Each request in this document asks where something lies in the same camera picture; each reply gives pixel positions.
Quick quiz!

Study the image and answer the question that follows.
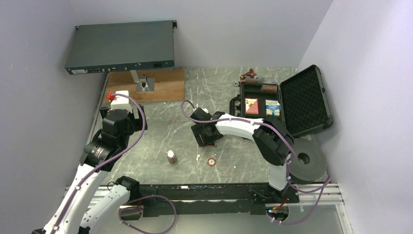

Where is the single red poker chip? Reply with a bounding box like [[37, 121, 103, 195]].
[[207, 158, 216, 166]]

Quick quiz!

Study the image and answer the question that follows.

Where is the red playing card deck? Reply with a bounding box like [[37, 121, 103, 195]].
[[245, 98, 259, 115]]

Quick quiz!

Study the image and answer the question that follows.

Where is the clear round plastic disc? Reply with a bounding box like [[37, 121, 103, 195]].
[[266, 105, 281, 116]]

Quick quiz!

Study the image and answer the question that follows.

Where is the poker chip roll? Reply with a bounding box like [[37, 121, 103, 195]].
[[261, 84, 278, 93]]

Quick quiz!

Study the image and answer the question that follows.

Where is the black poker set case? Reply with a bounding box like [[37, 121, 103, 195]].
[[229, 65, 334, 137]]

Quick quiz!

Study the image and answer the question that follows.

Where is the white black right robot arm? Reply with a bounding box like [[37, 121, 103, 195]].
[[184, 108, 294, 202]]

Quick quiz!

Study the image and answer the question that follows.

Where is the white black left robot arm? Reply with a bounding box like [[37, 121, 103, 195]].
[[32, 103, 148, 234]]

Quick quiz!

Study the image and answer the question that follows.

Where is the brown wooden board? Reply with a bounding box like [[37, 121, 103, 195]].
[[103, 69, 185, 104]]

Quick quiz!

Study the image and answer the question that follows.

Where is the dark green rack unit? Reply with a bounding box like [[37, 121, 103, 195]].
[[65, 20, 177, 75]]

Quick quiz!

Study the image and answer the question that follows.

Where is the blue playing card deck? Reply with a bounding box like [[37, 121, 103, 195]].
[[265, 99, 281, 117]]

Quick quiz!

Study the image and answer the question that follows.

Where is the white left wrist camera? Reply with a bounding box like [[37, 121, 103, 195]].
[[108, 90, 132, 113]]

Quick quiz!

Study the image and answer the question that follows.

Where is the silver metal stand bracket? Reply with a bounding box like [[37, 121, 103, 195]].
[[130, 70, 155, 93]]

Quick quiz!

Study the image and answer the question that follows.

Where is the black aluminium mounting rail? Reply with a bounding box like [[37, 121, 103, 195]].
[[60, 182, 345, 217]]

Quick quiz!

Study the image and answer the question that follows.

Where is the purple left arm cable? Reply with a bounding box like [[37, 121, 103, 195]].
[[51, 94, 177, 234]]

